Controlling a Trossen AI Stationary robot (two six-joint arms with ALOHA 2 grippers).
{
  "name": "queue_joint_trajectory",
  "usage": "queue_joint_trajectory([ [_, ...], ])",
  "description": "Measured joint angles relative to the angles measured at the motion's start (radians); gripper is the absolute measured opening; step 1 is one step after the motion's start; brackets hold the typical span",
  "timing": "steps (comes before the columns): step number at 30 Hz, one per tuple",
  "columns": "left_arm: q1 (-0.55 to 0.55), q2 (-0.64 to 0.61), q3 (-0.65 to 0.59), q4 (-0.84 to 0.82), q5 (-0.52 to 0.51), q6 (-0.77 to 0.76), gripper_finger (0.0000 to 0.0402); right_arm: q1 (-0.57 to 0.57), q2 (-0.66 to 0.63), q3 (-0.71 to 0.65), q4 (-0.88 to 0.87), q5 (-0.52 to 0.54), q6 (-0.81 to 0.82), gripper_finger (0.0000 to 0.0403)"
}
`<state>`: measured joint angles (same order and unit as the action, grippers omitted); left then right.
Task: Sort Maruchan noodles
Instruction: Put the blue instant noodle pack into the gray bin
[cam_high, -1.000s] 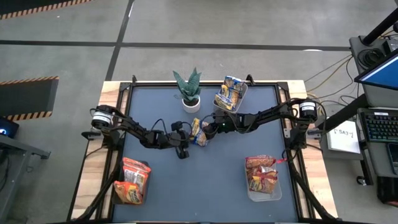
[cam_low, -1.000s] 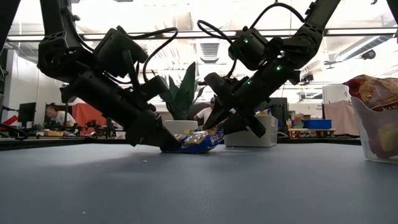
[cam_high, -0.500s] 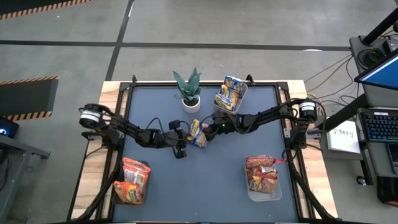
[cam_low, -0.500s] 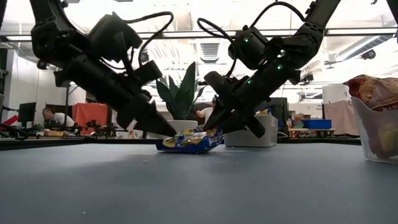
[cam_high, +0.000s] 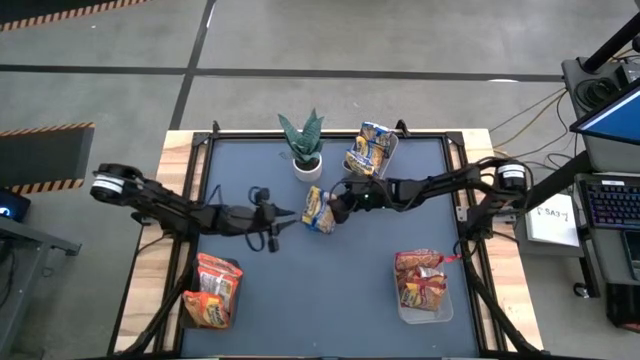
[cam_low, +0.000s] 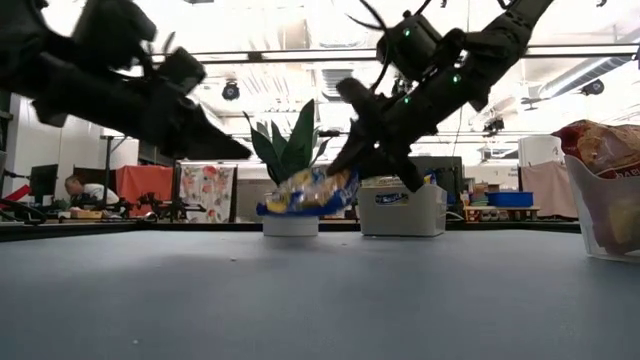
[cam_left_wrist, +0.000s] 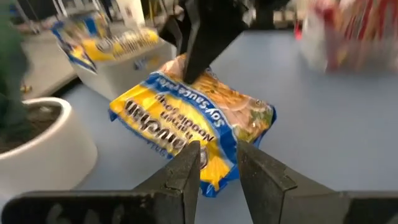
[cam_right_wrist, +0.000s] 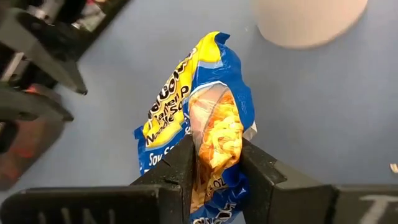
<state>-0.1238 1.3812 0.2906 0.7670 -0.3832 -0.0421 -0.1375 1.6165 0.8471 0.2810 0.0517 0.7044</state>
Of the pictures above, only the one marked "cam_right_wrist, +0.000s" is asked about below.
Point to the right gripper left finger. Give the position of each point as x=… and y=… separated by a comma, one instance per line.
x=168, y=186

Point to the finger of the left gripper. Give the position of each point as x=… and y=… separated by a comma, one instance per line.
x=43, y=53
x=34, y=105

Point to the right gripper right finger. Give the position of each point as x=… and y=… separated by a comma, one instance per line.
x=267, y=186

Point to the blue yellow ramen noodle pack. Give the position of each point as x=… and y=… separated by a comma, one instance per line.
x=217, y=124

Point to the blue-grey table mat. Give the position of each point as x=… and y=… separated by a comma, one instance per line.
x=311, y=109

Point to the small white crumb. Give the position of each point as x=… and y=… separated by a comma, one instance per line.
x=394, y=168

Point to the green plant in white pot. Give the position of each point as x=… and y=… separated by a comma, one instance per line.
x=308, y=21

